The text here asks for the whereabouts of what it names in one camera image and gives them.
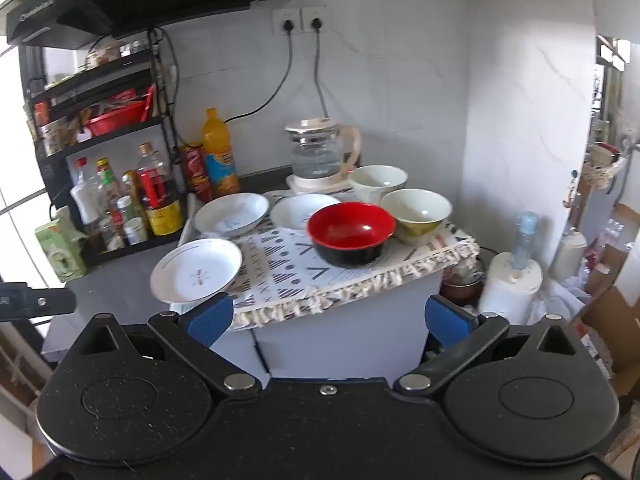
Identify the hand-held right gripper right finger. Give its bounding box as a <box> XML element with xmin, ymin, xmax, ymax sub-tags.
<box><xmin>394</xmin><ymin>295</ymin><xmax>583</xmax><ymax>401</ymax></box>

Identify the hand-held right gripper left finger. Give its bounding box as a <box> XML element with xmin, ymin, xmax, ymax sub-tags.
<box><xmin>75</xmin><ymin>292</ymin><xmax>263</xmax><ymax>402</ymax></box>

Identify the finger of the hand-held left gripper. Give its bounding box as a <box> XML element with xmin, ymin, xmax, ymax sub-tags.
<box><xmin>0</xmin><ymin>284</ymin><xmax>77</xmax><ymax>322</ymax></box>

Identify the clear glass bowl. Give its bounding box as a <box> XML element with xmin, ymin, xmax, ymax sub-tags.
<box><xmin>194</xmin><ymin>192</ymin><xmax>271</xmax><ymax>239</ymax></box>

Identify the brown pot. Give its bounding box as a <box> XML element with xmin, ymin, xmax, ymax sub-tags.
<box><xmin>440</xmin><ymin>257</ymin><xmax>486</xmax><ymax>306</ymax></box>

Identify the white plate with flower print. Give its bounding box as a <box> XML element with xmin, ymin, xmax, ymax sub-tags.
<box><xmin>150</xmin><ymin>238</ymin><xmax>243</xmax><ymax>304</ymax></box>

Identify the green carton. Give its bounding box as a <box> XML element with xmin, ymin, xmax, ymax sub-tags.
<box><xmin>34</xmin><ymin>207</ymin><xmax>87</xmax><ymax>283</ymax></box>

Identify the paper towel roll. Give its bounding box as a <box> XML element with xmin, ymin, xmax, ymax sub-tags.
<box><xmin>479</xmin><ymin>251</ymin><xmax>543</xmax><ymax>323</ymax></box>

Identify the white patterned plate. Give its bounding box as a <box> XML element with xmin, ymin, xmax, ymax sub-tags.
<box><xmin>182</xmin><ymin>190</ymin><xmax>481</xmax><ymax>331</ymax></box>

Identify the white cabinet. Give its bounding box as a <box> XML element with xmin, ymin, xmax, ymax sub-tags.
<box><xmin>167</xmin><ymin>230</ymin><xmax>446</xmax><ymax>381</ymax></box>

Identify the blue plastic bottle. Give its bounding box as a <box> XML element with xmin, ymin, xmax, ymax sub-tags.
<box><xmin>510</xmin><ymin>211</ymin><xmax>540</xmax><ymax>271</ymax></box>

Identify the clear bottle with white label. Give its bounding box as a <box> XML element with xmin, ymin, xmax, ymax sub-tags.
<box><xmin>70</xmin><ymin>157</ymin><xmax>103</xmax><ymax>226</ymax></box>

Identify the white labelled jar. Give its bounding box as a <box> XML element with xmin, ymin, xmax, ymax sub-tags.
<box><xmin>122</xmin><ymin>217</ymin><xmax>150</xmax><ymax>246</ymax></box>

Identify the white bowl with green pattern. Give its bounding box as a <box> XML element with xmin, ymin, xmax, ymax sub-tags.
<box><xmin>381</xmin><ymin>188</ymin><xmax>453</xmax><ymax>247</ymax></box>

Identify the dark sauce bottle yellow label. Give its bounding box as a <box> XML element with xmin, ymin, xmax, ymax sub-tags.
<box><xmin>135</xmin><ymin>142</ymin><xmax>185</xmax><ymax>237</ymax></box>

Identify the red and black bowl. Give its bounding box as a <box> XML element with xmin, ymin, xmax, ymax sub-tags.
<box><xmin>307</xmin><ymin>201</ymin><xmax>397</xmax><ymax>268</ymax></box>

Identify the white jug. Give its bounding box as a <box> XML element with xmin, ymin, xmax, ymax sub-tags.
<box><xmin>552</xmin><ymin>230</ymin><xmax>588</xmax><ymax>283</ymax></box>

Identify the plain white plate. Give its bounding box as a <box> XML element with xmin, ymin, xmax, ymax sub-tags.
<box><xmin>270</xmin><ymin>193</ymin><xmax>343</xmax><ymax>231</ymax></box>

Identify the plain white bowl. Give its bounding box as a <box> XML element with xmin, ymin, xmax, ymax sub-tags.
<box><xmin>347</xmin><ymin>165</ymin><xmax>410</xmax><ymax>206</ymax></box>

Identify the orange juice bottle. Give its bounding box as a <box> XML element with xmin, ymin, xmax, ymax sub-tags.
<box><xmin>202</xmin><ymin>107</ymin><xmax>241</xmax><ymax>198</ymax></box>

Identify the cardboard box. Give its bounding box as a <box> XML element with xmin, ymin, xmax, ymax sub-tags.
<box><xmin>570</xmin><ymin>245</ymin><xmax>640</xmax><ymax>401</ymax></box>

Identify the cream kettle base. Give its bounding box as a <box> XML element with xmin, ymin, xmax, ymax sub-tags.
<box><xmin>286</xmin><ymin>170</ymin><xmax>358</xmax><ymax>196</ymax></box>

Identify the glass jar with lid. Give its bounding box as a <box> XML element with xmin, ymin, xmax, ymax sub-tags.
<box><xmin>285</xmin><ymin>117</ymin><xmax>362</xmax><ymax>181</ymax></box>

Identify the red plastic basket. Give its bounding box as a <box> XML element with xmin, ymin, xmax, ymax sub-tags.
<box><xmin>82</xmin><ymin>101</ymin><xmax>151</xmax><ymax>137</ymax></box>

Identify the black kitchen rack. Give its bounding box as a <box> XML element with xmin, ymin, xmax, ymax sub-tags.
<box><xmin>20</xmin><ymin>27</ymin><xmax>188</xmax><ymax>267</ymax></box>

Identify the black power cable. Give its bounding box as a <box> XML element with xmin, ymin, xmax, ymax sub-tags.
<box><xmin>224</xmin><ymin>19</ymin><xmax>297</xmax><ymax>125</ymax></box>
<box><xmin>310</xmin><ymin>17</ymin><xmax>332</xmax><ymax>120</ymax></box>

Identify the white wall socket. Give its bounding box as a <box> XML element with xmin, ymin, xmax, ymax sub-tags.
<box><xmin>272</xmin><ymin>8</ymin><xmax>302</xmax><ymax>36</ymax></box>
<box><xmin>301</xmin><ymin>5</ymin><xmax>328</xmax><ymax>33</ymax></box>

